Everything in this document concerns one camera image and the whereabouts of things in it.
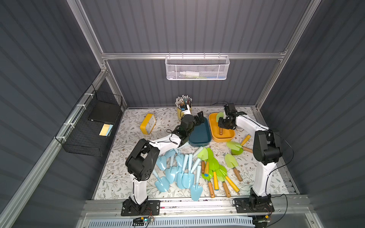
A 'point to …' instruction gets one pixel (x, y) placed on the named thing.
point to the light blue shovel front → (196, 189)
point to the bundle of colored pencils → (181, 102)
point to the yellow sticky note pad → (105, 129)
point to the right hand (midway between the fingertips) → (220, 124)
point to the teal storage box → (201, 135)
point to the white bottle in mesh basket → (190, 73)
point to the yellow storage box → (228, 135)
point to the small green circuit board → (140, 221)
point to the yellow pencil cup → (179, 113)
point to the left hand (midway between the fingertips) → (200, 114)
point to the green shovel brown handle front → (208, 178)
